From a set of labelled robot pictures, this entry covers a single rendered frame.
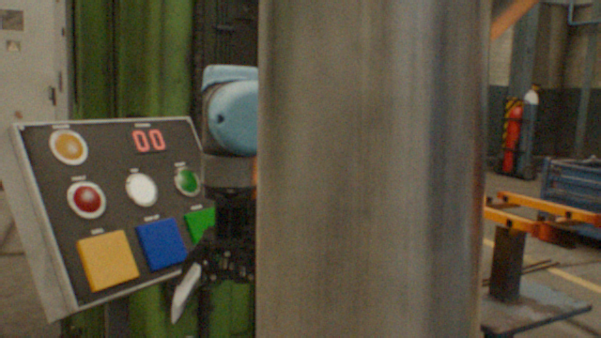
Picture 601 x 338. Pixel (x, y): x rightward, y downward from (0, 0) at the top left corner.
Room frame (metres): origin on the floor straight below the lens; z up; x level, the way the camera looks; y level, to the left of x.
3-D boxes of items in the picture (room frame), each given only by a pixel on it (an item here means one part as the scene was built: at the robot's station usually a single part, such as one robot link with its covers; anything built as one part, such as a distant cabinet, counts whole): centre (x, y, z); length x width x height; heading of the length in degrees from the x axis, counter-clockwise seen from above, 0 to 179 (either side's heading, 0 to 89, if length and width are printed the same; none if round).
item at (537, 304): (1.37, -0.58, 0.69); 0.40 x 0.30 x 0.02; 120
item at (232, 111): (0.55, 0.06, 1.23); 0.11 x 0.11 x 0.08; 16
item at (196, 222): (0.86, 0.18, 1.01); 0.07 x 0.05 x 0.07; 148
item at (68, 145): (0.74, 0.36, 1.16); 0.05 x 0.03 x 0.04; 123
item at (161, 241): (0.78, 0.23, 1.01); 0.07 x 0.05 x 0.07; 148
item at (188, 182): (0.89, 0.22, 1.09); 0.05 x 0.03 x 0.04; 123
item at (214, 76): (0.64, 0.10, 1.23); 0.09 x 0.08 x 0.11; 16
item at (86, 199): (0.72, 0.32, 1.09); 0.05 x 0.03 x 0.04; 123
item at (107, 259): (0.69, 0.29, 1.01); 0.07 x 0.05 x 0.07; 148
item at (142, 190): (0.80, 0.27, 1.09); 0.05 x 0.03 x 0.04; 123
